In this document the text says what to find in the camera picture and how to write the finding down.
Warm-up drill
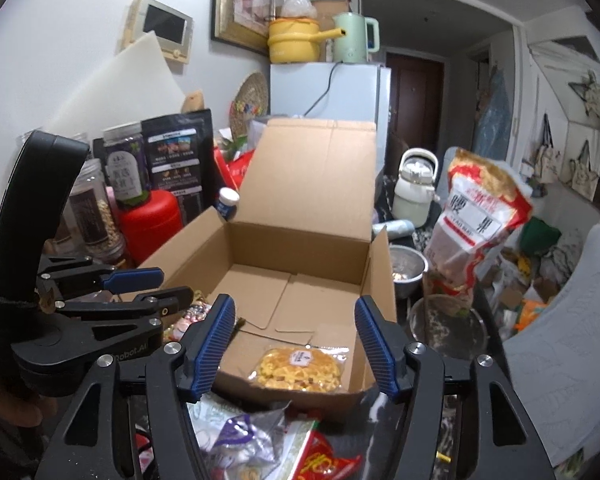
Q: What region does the clear waffle packet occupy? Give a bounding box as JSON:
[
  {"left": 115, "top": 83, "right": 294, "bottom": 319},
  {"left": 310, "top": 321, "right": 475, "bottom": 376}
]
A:
[{"left": 245, "top": 345, "right": 351, "bottom": 394}]

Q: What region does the white cutting board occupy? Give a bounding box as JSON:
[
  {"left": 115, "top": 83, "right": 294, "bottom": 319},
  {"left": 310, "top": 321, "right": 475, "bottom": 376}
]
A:
[{"left": 45, "top": 31, "right": 186, "bottom": 137}]

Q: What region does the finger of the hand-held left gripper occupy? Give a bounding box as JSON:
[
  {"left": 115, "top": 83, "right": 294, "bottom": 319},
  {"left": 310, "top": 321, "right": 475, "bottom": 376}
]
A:
[
  {"left": 37, "top": 256, "right": 165, "bottom": 302},
  {"left": 55, "top": 286, "right": 195, "bottom": 321}
]

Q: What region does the brown door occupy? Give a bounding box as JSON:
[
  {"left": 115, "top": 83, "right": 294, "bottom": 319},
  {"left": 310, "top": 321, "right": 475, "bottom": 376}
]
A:
[{"left": 385, "top": 52, "right": 444, "bottom": 157}]

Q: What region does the black snack pouch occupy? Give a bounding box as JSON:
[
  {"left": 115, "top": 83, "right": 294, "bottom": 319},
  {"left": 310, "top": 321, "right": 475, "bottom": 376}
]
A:
[{"left": 141, "top": 109, "right": 216, "bottom": 227}]

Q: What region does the red snack packet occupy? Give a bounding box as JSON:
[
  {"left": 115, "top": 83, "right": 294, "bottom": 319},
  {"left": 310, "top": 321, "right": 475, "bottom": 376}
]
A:
[{"left": 294, "top": 431, "right": 362, "bottom": 480}]

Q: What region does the brown cardboard box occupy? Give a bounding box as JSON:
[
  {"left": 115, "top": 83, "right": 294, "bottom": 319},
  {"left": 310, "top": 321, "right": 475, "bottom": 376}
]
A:
[{"left": 130, "top": 119, "right": 398, "bottom": 411}]

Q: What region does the dark glass jar white label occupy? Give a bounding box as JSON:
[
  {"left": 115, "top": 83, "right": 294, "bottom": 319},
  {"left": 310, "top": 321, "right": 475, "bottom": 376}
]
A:
[{"left": 102, "top": 122, "right": 149, "bottom": 211}]

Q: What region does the person's left hand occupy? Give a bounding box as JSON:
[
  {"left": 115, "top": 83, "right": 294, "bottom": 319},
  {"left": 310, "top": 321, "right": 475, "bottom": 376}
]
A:
[{"left": 0, "top": 379, "right": 46, "bottom": 436}]

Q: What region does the green electric kettle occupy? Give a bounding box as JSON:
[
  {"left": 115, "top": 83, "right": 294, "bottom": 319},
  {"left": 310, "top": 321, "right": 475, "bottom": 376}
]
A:
[{"left": 332, "top": 12, "right": 381, "bottom": 65}]

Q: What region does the red plastic container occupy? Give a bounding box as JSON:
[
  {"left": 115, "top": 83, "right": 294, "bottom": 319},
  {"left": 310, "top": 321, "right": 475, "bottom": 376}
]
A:
[{"left": 118, "top": 191, "right": 184, "bottom": 267}]

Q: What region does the black kettle cable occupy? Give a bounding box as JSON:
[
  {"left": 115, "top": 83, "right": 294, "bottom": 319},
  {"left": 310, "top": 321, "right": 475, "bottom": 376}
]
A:
[{"left": 301, "top": 62, "right": 342, "bottom": 117}]

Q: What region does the glass jar with beans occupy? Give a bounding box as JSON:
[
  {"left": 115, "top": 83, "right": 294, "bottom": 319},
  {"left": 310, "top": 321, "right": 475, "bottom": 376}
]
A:
[{"left": 60, "top": 157, "right": 127, "bottom": 262}]

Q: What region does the white refrigerator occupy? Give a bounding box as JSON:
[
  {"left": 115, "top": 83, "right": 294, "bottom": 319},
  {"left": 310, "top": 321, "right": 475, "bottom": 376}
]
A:
[{"left": 270, "top": 62, "right": 393, "bottom": 177}]

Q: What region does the white thermos pot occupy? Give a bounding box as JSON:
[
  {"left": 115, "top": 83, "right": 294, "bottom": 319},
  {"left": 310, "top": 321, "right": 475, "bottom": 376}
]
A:
[{"left": 392, "top": 148, "right": 441, "bottom": 226}]

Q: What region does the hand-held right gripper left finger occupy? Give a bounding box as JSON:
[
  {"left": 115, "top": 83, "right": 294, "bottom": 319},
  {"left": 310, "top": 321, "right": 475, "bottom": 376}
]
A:
[{"left": 35, "top": 294, "right": 237, "bottom": 480}]

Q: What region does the woven straw fan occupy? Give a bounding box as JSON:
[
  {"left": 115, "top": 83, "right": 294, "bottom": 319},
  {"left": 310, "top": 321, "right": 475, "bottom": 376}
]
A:
[{"left": 229, "top": 72, "right": 270, "bottom": 142}]

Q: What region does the canvas tote bag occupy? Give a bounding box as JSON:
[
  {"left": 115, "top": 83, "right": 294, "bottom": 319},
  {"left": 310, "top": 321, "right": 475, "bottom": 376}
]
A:
[
  {"left": 566, "top": 140, "right": 600, "bottom": 202},
  {"left": 530, "top": 112, "right": 560, "bottom": 186}
]

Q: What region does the green bag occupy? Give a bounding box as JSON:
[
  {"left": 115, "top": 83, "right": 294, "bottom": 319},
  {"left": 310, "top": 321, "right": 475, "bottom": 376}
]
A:
[{"left": 519, "top": 217, "right": 562, "bottom": 257}]

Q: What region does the metal bowl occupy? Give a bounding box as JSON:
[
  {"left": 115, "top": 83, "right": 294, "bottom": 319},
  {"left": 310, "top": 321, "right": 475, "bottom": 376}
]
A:
[{"left": 389, "top": 247, "right": 429, "bottom": 299}]

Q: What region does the clear plastic bag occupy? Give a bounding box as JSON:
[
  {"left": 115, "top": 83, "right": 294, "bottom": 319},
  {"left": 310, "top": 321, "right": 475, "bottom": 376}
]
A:
[{"left": 280, "top": 0, "right": 319, "bottom": 19}]

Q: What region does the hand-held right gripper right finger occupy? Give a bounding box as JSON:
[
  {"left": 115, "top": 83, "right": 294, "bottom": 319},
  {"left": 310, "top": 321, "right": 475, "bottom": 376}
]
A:
[{"left": 354, "top": 296, "right": 556, "bottom": 480}]

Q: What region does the purple snack packet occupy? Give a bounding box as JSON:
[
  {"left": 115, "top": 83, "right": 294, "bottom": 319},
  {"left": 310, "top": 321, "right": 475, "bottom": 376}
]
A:
[{"left": 214, "top": 414, "right": 277, "bottom": 467}]

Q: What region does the wall intercom panel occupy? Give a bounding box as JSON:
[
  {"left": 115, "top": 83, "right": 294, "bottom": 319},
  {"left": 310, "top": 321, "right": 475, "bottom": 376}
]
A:
[{"left": 117, "top": 0, "right": 195, "bottom": 65}]

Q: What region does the yellow pot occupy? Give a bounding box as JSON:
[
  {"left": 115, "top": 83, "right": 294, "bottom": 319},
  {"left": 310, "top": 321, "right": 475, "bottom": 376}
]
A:
[{"left": 267, "top": 16, "right": 349, "bottom": 65}]

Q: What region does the large red white snack bag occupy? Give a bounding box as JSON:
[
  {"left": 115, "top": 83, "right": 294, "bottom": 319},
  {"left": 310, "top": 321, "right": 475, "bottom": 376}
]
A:
[{"left": 424, "top": 147, "right": 534, "bottom": 307}]

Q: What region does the white quilted chair cushion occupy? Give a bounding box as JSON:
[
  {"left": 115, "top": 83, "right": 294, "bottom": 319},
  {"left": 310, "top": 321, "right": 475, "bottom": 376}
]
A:
[{"left": 500, "top": 224, "right": 600, "bottom": 472}]

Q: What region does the small white blue-capped bottle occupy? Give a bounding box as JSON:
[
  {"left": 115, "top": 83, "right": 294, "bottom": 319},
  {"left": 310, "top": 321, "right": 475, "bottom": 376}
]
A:
[{"left": 216, "top": 187, "right": 240, "bottom": 221}]

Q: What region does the glass measuring jug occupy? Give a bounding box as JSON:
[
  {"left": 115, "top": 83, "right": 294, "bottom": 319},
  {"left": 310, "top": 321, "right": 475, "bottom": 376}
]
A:
[{"left": 407, "top": 294, "right": 487, "bottom": 362}]

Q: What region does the framed picture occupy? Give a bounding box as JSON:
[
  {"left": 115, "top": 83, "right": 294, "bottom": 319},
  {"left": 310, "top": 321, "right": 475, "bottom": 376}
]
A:
[{"left": 211, "top": 0, "right": 277, "bottom": 56}]

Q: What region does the silver bottle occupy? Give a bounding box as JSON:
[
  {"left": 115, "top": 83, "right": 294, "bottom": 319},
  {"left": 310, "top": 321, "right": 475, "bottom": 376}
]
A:
[{"left": 372, "top": 219, "right": 417, "bottom": 239}]

